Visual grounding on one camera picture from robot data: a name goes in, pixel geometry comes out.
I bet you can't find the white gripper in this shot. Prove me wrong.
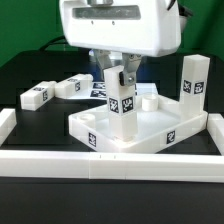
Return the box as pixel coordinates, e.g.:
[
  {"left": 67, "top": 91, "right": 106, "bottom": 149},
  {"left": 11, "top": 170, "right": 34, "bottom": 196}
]
[{"left": 59, "top": 0, "right": 181, "bottom": 86}]

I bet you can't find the white fence block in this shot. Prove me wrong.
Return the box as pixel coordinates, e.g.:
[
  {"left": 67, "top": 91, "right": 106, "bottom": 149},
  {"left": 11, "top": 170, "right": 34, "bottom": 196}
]
[
  {"left": 0, "top": 108, "right": 17, "bottom": 146},
  {"left": 207, "top": 113, "right": 224, "bottom": 156}
]

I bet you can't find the white front fence bar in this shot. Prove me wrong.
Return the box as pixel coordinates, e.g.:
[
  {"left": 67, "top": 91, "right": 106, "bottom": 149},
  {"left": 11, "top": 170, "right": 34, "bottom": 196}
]
[{"left": 0, "top": 150, "right": 224, "bottom": 183}]

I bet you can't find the white desk top tray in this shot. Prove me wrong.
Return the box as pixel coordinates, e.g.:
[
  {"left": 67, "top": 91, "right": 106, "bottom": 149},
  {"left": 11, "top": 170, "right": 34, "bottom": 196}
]
[{"left": 68, "top": 95, "right": 208, "bottom": 154}]

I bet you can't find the white right fence block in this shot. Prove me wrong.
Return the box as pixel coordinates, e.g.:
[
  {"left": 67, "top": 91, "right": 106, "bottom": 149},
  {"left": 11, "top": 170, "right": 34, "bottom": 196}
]
[{"left": 207, "top": 113, "right": 224, "bottom": 156}]

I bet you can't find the white marker sheet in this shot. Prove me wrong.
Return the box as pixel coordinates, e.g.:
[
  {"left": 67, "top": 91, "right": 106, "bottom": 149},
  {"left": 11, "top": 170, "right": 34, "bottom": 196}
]
[{"left": 90, "top": 82, "right": 158, "bottom": 99}]

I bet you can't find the white left fence block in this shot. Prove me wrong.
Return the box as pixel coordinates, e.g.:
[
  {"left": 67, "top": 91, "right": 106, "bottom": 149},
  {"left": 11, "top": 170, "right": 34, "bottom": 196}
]
[{"left": 0, "top": 108, "right": 17, "bottom": 146}]

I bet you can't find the black cable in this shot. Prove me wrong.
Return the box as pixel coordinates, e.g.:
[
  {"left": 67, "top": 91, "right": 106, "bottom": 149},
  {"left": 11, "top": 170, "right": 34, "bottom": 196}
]
[{"left": 39, "top": 35, "right": 69, "bottom": 52}]

